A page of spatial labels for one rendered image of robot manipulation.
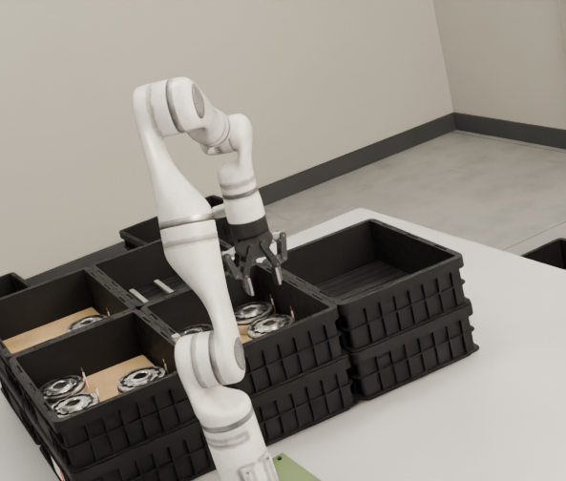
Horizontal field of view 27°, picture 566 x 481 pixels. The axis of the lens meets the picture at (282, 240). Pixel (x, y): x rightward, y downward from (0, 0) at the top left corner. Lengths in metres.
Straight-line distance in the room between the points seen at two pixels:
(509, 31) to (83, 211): 2.30
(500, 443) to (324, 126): 4.24
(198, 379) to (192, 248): 0.21
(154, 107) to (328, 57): 4.40
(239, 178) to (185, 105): 0.37
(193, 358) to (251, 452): 0.20
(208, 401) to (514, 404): 0.67
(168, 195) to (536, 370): 0.91
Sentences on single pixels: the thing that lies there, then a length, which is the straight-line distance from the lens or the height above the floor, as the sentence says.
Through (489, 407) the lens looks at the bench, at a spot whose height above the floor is 0.70.
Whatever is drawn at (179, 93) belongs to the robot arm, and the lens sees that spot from 1.95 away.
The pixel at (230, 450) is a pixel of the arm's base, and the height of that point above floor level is 0.90.
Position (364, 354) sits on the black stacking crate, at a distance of 2.43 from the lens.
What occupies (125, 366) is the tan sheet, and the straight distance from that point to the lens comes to 2.62.
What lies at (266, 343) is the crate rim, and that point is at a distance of 2.32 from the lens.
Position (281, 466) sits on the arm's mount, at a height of 0.77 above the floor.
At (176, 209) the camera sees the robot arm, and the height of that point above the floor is 1.30.
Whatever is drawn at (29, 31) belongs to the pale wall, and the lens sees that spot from 5.67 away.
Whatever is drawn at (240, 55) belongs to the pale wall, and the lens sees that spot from 6.08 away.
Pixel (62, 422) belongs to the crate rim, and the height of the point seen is 0.93.
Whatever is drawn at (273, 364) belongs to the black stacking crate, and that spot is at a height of 0.87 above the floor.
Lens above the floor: 1.85
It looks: 19 degrees down
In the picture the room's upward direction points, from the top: 14 degrees counter-clockwise
